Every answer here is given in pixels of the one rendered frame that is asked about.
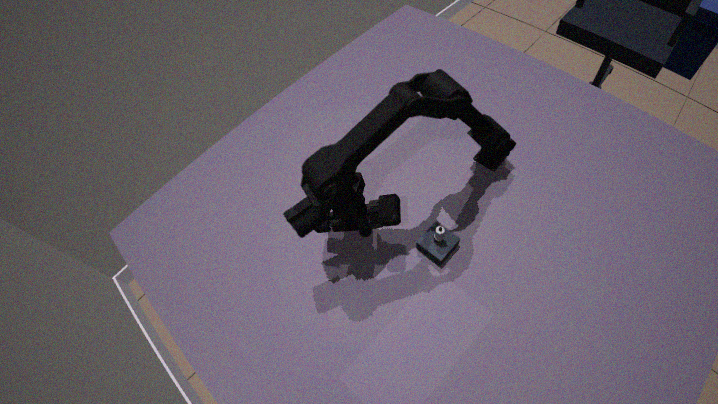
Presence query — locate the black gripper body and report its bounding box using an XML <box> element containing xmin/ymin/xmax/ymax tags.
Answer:
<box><xmin>314</xmin><ymin>187</ymin><xmax>401</xmax><ymax>233</ymax></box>

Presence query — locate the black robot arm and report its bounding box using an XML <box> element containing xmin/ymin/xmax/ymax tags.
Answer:
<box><xmin>284</xmin><ymin>69</ymin><xmax>517</xmax><ymax>238</ymax></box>

